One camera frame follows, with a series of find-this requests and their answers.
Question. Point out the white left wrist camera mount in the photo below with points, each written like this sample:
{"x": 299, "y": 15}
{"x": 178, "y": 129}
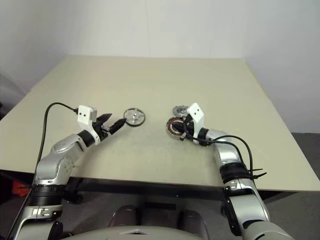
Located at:
{"x": 83, "y": 113}

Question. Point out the silver spoked rotor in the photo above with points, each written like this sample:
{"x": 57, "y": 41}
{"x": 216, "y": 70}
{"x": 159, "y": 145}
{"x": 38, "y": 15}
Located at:
{"x": 135, "y": 115}

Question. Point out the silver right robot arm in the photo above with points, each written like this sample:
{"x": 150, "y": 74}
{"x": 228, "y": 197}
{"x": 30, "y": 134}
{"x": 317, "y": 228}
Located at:
{"x": 227, "y": 152}

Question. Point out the black zip tie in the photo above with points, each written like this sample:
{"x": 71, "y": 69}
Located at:
{"x": 257, "y": 173}

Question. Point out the motor housing with copper coils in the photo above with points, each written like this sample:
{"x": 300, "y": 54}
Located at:
{"x": 170, "y": 128}

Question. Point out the grey robot torso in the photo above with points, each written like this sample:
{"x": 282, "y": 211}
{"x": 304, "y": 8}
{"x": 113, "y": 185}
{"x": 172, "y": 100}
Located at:
{"x": 100, "y": 233}

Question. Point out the black table frame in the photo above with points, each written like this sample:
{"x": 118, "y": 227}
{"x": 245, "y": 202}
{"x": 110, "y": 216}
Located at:
{"x": 125, "y": 186}

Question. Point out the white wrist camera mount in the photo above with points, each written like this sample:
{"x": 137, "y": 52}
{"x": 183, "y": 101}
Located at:
{"x": 83, "y": 113}
{"x": 196, "y": 112}

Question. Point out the red object on floor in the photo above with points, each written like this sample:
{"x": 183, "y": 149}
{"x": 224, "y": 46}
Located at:
{"x": 21, "y": 190}

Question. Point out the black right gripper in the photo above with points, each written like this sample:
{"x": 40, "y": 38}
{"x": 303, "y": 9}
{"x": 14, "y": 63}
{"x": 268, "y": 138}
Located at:
{"x": 190, "y": 128}

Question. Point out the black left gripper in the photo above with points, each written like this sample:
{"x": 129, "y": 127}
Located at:
{"x": 103, "y": 131}

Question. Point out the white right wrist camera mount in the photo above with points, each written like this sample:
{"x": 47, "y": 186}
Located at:
{"x": 196, "y": 112}

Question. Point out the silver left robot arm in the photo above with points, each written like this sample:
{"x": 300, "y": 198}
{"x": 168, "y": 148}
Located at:
{"x": 62, "y": 147}

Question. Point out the dark rounded shape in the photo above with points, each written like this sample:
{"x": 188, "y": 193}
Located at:
{"x": 125, "y": 215}
{"x": 192, "y": 220}

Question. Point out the grey motor lid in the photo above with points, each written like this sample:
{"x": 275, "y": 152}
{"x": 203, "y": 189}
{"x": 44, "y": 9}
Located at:
{"x": 178, "y": 110}

